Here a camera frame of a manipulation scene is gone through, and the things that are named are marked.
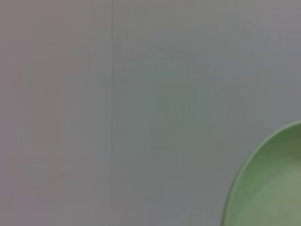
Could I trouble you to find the green plate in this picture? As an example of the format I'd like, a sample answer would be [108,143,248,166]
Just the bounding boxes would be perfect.
[221,120,301,226]

